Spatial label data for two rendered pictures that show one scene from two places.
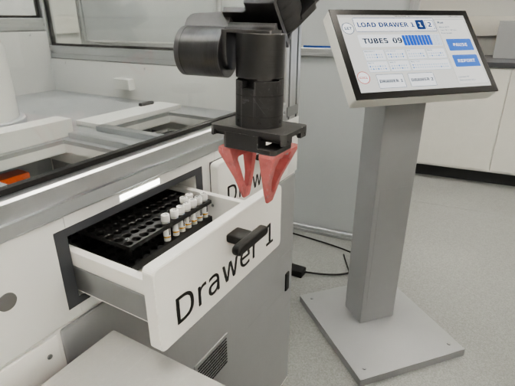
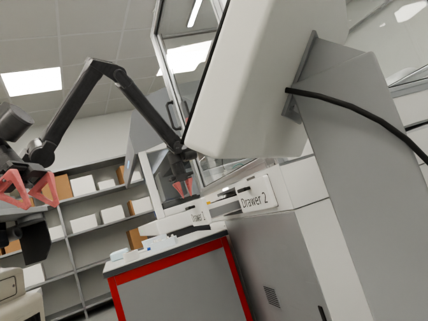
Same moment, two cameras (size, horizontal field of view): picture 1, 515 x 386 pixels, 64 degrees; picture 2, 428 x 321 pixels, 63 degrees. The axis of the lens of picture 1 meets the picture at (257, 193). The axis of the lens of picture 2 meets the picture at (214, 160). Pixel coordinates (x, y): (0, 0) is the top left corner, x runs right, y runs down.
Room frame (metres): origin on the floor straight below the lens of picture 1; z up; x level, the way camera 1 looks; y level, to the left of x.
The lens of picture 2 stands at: (1.61, -1.03, 0.89)
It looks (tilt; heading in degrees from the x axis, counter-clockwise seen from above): 7 degrees up; 131
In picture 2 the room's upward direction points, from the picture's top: 18 degrees counter-clockwise
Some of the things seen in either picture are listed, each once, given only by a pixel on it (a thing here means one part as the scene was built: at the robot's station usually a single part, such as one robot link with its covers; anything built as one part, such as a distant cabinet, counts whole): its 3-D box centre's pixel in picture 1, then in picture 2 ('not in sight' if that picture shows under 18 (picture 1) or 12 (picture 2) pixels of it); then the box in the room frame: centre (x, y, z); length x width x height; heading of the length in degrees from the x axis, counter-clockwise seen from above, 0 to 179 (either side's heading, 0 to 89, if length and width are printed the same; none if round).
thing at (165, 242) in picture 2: not in sight; (164, 243); (0.18, 0.05, 0.78); 0.12 x 0.08 x 0.04; 42
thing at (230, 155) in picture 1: (255, 164); (185, 186); (0.50, 0.00, 1.00); 0.07 x 0.07 x 0.09; 60
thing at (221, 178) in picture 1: (254, 169); (253, 195); (0.83, 0.01, 0.87); 0.29 x 0.02 x 0.11; 150
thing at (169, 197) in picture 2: not in sight; (197, 182); (-0.74, 1.33, 1.13); 1.78 x 1.14 x 0.45; 150
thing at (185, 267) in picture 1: (226, 253); (198, 213); (0.49, 0.04, 0.87); 0.29 x 0.02 x 0.11; 150
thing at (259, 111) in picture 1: (259, 109); (179, 171); (0.50, 0.00, 1.07); 0.10 x 0.07 x 0.07; 60
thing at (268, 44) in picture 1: (255, 55); (176, 157); (0.50, 0.00, 1.13); 0.07 x 0.06 x 0.07; 69
